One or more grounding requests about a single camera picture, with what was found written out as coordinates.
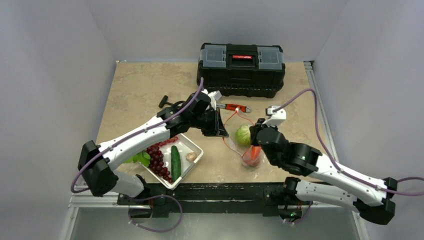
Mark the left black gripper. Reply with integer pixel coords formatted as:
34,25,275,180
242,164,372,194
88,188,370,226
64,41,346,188
190,107,229,138

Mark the clear zip top bag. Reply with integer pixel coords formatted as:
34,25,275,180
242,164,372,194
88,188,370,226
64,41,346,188
222,110,263,168

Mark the green cabbage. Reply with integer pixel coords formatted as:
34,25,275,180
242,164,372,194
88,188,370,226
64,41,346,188
235,124,251,147

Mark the orange carrot green top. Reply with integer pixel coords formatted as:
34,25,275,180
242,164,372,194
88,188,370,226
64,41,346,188
246,146,262,157

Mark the white plastic basket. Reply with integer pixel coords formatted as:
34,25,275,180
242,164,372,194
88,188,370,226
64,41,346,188
133,134,204,190

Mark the purple grape bunch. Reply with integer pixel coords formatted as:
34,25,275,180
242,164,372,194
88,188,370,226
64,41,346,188
146,136,178,184

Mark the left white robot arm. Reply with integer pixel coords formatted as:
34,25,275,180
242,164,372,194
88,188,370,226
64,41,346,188
77,90,228,205

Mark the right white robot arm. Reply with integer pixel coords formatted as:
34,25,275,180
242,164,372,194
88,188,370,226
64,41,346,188
249,124,398,225

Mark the beige ginger root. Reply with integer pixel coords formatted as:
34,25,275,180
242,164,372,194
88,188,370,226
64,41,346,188
185,152,198,163

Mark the green cucumber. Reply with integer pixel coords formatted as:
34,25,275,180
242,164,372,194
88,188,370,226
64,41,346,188
170,145,182,183

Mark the black hammer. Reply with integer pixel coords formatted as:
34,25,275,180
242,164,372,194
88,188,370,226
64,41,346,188
158,95,185,109

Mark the black plastic toolbox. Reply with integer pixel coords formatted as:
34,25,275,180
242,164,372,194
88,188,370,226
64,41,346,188
196,42,286,99

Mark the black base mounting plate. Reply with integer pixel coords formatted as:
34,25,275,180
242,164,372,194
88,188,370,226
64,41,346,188
117,182,310,218

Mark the green leafy vegetable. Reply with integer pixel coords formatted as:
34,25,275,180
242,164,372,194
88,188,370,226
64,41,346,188
125,151,151,167

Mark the adjustable wrench red handle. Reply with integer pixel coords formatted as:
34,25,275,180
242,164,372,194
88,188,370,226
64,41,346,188
216,103,252,113

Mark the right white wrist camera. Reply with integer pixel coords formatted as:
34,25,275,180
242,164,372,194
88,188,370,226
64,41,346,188
263,105,287,127

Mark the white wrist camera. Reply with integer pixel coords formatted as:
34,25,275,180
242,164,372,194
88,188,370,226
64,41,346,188
263,105,287,127
201,89,222,110

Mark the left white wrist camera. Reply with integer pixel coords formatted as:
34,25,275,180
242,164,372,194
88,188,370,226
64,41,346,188
201,89,222,110

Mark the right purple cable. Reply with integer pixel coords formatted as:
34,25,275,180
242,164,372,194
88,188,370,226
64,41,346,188
273,88,424,197

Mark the aluminium frame rail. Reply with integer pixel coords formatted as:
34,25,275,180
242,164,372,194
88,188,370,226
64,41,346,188
68,184,361,210

